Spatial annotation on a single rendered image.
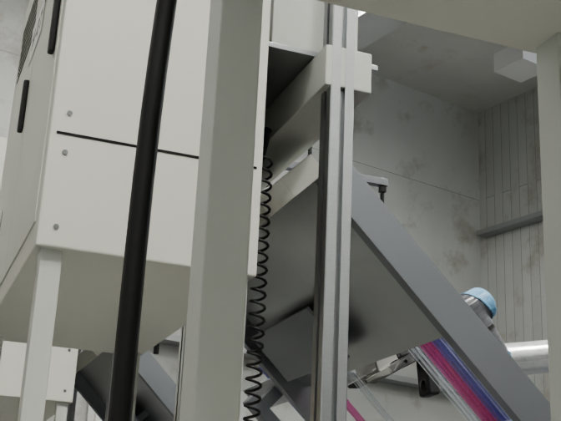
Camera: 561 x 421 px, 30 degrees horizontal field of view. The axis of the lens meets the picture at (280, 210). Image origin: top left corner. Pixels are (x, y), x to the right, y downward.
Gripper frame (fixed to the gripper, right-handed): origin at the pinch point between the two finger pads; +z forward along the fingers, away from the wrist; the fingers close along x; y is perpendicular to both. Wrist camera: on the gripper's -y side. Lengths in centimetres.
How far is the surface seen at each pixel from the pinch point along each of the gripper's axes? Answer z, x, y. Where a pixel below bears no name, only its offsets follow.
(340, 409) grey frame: 31, 53, 4
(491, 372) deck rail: 3.8, 49.0, -3.5
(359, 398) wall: -422, -870, -98
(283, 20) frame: 0, 38, 64
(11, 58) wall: -211, -766, 365
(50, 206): 54, 49, 47
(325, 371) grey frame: 31, 53, 10
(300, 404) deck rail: 5.8, -19.0, 1.3
